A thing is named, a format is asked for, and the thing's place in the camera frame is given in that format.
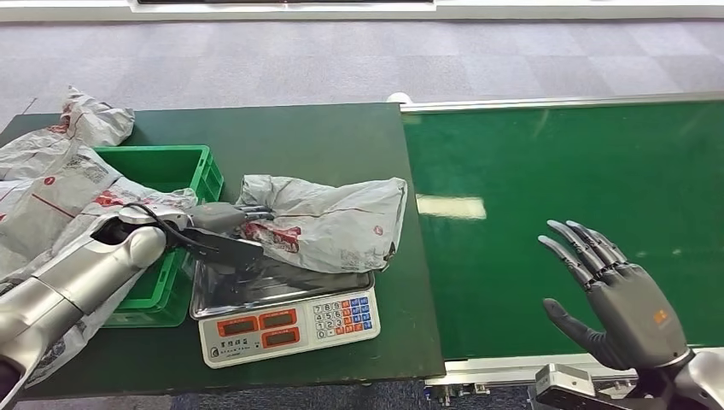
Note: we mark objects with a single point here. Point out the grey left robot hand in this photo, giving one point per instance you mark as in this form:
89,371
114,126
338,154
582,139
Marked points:
220,215

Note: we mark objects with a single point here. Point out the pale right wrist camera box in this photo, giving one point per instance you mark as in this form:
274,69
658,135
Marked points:
565,385

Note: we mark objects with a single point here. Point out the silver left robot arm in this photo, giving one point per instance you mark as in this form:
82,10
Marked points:
85,271

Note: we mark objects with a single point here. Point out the grey mailer bag red print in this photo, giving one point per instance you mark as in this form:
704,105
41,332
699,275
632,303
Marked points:
339,220

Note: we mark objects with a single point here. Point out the green conveyor belt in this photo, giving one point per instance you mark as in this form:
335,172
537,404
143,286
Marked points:
565,170

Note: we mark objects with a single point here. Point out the crumpled grey mailer bag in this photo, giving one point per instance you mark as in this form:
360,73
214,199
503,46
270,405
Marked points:
96,119

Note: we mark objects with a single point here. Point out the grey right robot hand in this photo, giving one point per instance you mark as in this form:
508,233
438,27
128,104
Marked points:
639,317

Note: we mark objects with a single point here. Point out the aluminium conveyor frame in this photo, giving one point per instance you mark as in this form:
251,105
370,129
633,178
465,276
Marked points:
509,104

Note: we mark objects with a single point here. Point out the white electronic weighing scale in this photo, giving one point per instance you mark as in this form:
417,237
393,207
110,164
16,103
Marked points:
283,328

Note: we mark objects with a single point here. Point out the dark green table board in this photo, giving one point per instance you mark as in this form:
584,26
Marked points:
317,141

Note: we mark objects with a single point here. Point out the flat grey mailer bag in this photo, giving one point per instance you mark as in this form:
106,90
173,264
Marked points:
34,153

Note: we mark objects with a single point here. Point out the large grey mailer bag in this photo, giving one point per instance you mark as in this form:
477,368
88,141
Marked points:
62,198

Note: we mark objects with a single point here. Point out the green plastic crate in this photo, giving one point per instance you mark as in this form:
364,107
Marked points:
169,167

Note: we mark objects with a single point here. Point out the white wall trim strip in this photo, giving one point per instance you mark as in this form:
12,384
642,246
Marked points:
565,10

